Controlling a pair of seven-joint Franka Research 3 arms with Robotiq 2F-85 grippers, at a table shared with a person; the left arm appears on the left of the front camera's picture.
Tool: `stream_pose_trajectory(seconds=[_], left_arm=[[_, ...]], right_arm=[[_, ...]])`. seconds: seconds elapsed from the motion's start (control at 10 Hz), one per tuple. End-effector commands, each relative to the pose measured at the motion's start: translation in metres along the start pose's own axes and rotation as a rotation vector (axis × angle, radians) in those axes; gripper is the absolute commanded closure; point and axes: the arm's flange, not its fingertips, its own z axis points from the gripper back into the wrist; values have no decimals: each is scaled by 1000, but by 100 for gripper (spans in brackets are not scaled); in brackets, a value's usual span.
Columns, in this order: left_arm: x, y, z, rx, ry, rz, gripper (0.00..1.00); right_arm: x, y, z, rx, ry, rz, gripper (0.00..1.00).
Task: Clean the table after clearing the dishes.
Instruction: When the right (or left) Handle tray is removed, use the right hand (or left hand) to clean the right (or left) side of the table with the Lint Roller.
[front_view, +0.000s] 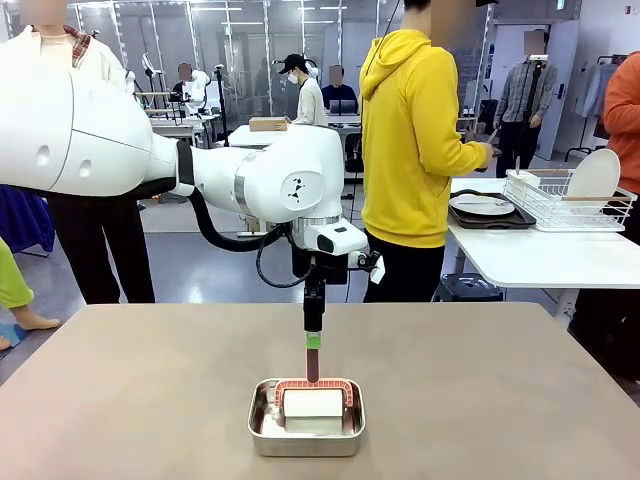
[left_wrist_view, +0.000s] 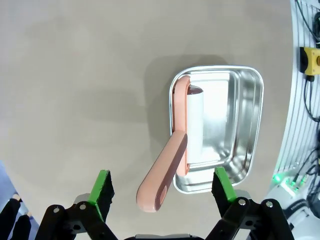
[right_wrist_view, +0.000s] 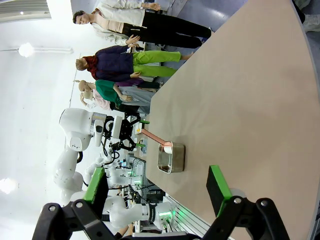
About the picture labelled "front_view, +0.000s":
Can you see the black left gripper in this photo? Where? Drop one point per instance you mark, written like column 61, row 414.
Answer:
column 330, row 270

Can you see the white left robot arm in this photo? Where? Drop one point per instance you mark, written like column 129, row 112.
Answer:
column 100, row 140

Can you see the person's right forearm yellow sleeve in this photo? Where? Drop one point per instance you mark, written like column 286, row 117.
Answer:
column 460, row 160

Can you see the person's right hand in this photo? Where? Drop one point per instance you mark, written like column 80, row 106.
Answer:
column 485, row 154

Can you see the steel rectangular tray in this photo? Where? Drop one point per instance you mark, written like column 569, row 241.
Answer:
column 305, row 442

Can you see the person in yellow hoodie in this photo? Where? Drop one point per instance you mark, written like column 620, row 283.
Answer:
column 405, row 150

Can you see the white background desk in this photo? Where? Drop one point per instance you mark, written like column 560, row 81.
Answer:
column 240, row 137

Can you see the flat cardboard box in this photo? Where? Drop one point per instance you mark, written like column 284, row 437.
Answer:
column 267, row 124

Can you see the person in black cap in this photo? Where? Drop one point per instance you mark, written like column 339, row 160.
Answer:
column 310, row 102

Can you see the person in dark blue top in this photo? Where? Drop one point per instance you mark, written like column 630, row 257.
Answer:
column 340, row 95

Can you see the white side table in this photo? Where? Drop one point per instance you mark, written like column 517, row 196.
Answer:
column 525, row 260

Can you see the black serving tray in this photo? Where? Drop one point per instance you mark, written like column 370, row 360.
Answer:
column 520, row 221

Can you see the mannequin in white jacket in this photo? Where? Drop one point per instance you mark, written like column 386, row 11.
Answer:
column 100, row 240

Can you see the black tripod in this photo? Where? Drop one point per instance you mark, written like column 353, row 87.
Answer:
column 220, row 100

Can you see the white cutlery holder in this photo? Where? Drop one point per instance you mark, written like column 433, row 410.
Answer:
column 522, row 182

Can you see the white humanoid robot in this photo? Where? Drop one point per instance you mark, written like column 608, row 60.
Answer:
column 200, row 85

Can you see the seated background person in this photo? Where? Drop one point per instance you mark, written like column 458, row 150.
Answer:
column 184, row 75

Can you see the person in plaid shirt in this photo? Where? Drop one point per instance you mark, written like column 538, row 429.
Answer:
column 520, row 95

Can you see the mannequin leg in green trousers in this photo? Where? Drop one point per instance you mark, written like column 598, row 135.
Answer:
column 12, row 285

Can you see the blue cloth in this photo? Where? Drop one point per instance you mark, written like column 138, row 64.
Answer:
column 22, row 220

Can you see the white plate standing upright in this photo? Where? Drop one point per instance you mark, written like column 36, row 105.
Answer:
column 595, row 172

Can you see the person in orange top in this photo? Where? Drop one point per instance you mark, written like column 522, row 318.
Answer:
column 625, row 110

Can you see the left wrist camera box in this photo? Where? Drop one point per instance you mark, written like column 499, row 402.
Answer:
column 377, row 270

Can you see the wooden rail frame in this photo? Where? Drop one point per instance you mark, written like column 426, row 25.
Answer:
column 155, row 111

